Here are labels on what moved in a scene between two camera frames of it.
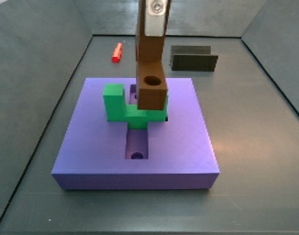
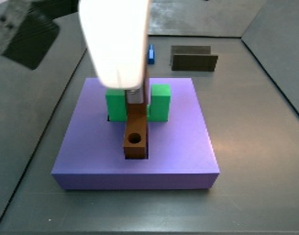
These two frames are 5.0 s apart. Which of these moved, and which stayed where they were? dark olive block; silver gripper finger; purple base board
Moved: silver gripper finger
Stayed: purple base board; dark olive block
